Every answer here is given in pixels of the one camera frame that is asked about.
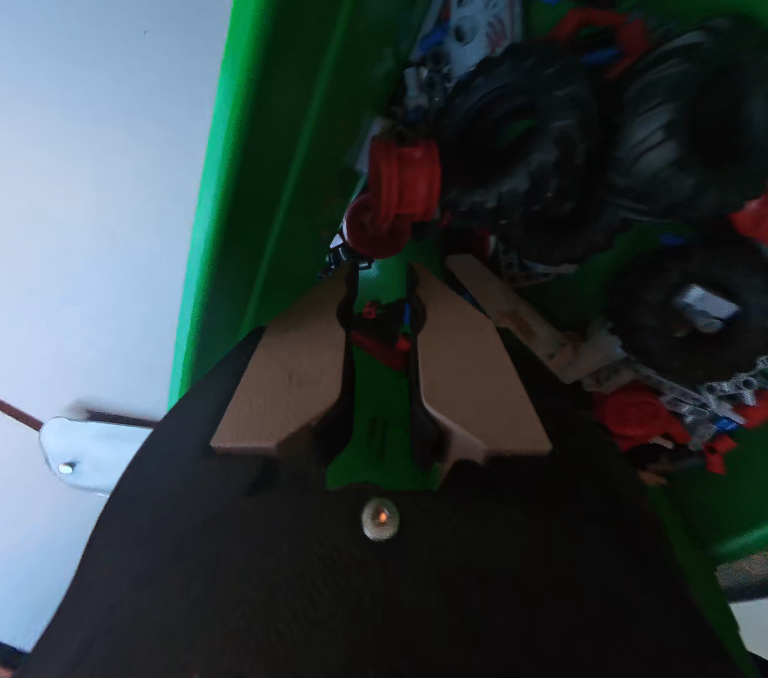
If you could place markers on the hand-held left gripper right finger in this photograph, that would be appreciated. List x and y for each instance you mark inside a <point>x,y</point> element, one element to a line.
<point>474,390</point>

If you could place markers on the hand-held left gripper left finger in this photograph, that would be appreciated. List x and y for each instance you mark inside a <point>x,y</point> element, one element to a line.
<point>288,378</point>

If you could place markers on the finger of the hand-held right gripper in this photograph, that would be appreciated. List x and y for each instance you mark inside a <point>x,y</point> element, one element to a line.
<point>504,306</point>

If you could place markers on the small red lego piece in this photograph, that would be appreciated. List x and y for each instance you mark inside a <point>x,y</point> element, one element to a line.
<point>384,339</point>

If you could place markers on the green plastic bin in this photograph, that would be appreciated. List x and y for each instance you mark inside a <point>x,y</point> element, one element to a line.
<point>288,120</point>

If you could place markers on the black lego tire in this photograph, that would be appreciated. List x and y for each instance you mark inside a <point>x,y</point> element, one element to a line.
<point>522,126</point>
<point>690,114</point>
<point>654,324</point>

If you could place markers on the red lego wheel hub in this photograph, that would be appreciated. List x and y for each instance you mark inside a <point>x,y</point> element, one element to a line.
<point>636,414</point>
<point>402,180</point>

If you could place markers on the grey lego beam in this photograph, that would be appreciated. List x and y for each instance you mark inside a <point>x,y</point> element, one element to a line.
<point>714,393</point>

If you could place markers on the red curved lego piece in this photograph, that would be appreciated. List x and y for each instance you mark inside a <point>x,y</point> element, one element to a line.
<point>600,24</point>

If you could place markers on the white bracket with screw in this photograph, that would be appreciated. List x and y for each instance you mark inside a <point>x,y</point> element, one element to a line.
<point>90,450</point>

